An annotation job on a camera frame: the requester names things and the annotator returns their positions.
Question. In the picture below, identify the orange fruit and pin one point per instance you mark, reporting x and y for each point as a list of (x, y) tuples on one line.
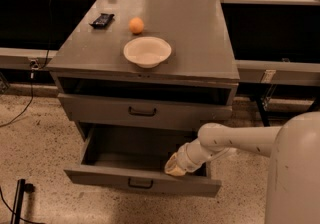
[(136, 25)]

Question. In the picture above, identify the grey drawer cabinet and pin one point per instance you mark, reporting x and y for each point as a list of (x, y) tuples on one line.
[(201, 68)]

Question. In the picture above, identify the grey top drawer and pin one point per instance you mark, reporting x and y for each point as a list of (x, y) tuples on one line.
[(141, 113)]

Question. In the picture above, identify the white bowl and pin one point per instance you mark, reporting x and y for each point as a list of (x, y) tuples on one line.
[(147, 52)]

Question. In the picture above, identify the black stand bottom left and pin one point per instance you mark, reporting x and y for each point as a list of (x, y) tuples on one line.
[(22, 187)]

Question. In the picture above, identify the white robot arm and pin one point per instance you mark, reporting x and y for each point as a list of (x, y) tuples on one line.
[(293, 185)]

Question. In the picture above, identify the grey drawer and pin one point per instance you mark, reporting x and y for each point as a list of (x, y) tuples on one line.
[(141, 113), (133, 159)]

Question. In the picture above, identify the dark snack bar wrapper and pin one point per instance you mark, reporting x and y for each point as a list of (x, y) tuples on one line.
[(102, 21)]

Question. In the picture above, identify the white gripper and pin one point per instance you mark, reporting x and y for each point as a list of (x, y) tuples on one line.
[(184, 159)]

